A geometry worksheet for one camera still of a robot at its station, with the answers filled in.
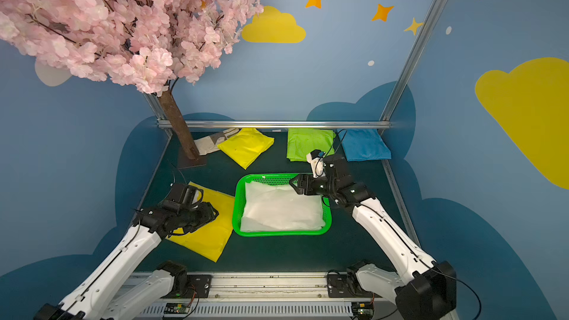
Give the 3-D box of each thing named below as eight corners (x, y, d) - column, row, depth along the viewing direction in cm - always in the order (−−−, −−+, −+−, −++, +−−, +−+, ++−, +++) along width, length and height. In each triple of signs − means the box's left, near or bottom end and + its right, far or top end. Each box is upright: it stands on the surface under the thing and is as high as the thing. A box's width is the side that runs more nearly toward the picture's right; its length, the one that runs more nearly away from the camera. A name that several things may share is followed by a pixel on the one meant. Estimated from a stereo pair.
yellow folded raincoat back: (219, 149, 116) (217, 145, 114) (248, 127, 127) (247, 122, 124) (245, 169, 109) (244, 165, 106) (274, 142, 120) (274, 138, 117)
